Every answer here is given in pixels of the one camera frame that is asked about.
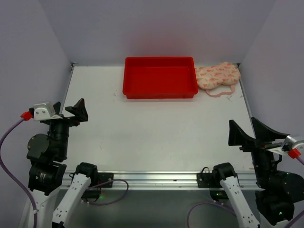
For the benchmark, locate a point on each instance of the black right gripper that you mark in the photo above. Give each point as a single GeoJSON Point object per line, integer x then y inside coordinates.
{"type": "Point", "coordinates": [257, 147]}

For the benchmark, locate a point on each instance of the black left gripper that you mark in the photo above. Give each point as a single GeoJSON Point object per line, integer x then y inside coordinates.
{"type": "Point", "coordinates": [63, 119]}

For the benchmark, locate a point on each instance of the floral mesh laundry bag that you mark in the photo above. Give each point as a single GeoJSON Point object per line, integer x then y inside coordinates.
{"type": "Point", "coordinates": [222, 74]}

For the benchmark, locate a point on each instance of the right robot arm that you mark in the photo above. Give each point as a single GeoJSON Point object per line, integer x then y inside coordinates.
{"type": "Point", "coordinates": [279, 190]}

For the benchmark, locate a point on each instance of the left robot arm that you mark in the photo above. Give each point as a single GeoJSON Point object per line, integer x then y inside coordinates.
{"type": "Point", "coordinates": [47, 153]}

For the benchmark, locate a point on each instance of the red plastic tray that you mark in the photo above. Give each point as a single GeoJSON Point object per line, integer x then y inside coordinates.
{"type": "Point", "coordinates": [159, 78]}

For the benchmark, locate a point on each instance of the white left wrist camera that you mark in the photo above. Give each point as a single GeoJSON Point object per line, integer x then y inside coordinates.
{"type": "Point", "coordinates": [43, 111]}

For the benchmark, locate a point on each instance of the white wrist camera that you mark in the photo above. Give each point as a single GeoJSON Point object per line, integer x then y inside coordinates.
{"type": "Point", "coordinates": [292, 146]}
{"type": "Point", "coordinates": [43, 111]}

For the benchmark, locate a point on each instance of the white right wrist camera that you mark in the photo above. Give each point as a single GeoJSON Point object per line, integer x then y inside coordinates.
{"type": "Point", "coordinates": [292, 146]}

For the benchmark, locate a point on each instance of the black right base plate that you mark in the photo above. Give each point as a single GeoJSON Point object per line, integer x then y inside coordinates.
{"type": "Point", "coordinates": [205, 178]}

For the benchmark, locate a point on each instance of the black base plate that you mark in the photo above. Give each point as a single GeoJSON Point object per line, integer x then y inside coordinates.
{"type": "Point", "coordinates": [105, 177]}
{"type": "Point", "coordinates": [205, 178]}

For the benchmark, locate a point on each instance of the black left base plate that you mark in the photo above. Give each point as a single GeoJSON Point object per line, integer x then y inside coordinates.
{"type": "Point", "coordinates": [105, 177]}

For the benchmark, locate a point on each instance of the aluminium mounting rail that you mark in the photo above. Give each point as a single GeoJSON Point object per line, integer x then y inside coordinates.
{"type": "Point", "coordinates": [164, 180]}

